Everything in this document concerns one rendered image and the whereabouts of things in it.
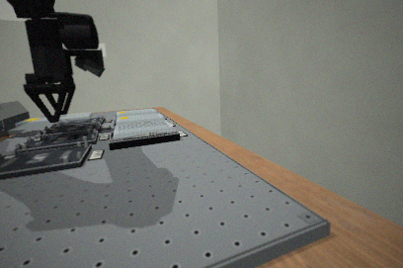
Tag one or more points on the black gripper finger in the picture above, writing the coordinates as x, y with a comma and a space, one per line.
33, 93
70, 92

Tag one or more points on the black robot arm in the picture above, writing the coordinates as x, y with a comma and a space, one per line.
77, 32

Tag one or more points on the grey operator panel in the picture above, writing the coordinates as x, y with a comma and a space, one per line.
12, 113

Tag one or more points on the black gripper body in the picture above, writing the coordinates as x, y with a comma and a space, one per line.
38, 80

